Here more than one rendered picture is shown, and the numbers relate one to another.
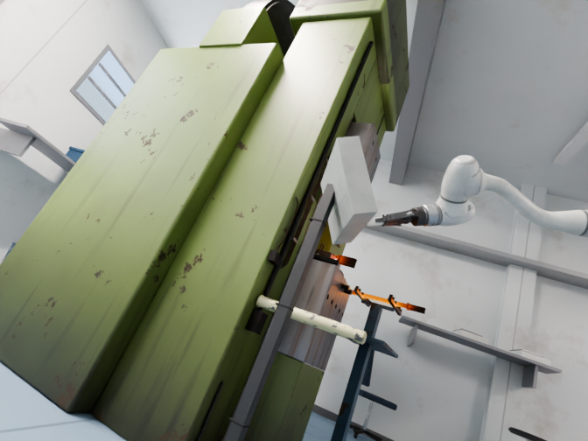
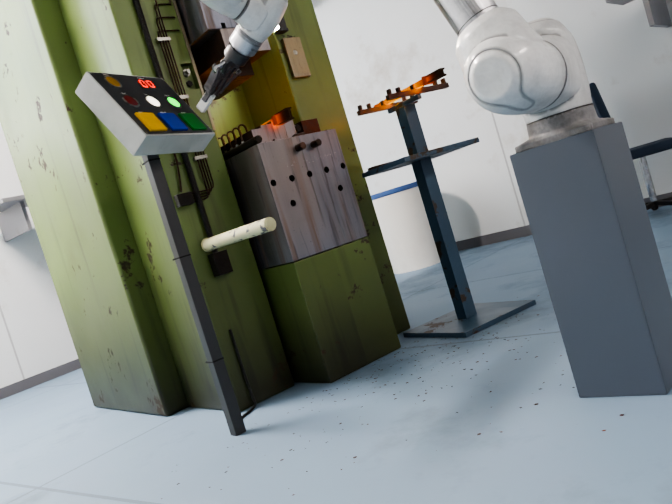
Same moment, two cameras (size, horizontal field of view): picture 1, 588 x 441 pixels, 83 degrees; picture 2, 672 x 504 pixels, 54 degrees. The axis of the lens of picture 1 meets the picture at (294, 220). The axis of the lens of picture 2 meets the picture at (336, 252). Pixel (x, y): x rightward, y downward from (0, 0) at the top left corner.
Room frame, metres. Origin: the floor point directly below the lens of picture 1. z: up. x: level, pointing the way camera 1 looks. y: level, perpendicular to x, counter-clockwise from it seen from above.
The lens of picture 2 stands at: (-0.64, -1.38, 0.58)
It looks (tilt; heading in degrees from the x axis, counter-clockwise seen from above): 3 degrees down; 24
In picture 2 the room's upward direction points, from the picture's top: 17 degrees counter-clockwise
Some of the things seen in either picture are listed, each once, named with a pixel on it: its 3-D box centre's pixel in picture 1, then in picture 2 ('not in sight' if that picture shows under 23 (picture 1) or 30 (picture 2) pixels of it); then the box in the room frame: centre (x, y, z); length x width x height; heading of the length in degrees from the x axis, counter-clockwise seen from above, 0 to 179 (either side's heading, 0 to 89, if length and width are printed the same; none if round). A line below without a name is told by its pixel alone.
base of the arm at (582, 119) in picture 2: not in sight; (565, 125); (1.04, -1.30, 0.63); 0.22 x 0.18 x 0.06; 161
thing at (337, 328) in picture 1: (308, 318); (236, 235); (1.30, -0.19, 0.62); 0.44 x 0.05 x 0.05; 62
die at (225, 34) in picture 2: not in sight; (220, 60); (1.74, -0.09, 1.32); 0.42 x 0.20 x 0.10; 62
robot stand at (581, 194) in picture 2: not in sight; (600, 260); (1.02, -1.30, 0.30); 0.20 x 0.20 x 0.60; 71
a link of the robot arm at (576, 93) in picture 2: not in sight; (544, 69); (1.01, -1.29, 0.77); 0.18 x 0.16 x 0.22; 165
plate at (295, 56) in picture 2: not in sight; (295, 57); (1.98, -0.31, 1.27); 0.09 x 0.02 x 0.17; 152
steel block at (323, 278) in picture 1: (281, 304); (276, 206); (1.80, -0.11, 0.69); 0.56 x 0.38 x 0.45; 62
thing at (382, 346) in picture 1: (367, 341); (420, 157); (2.05, -0.68, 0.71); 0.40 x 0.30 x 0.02; 144
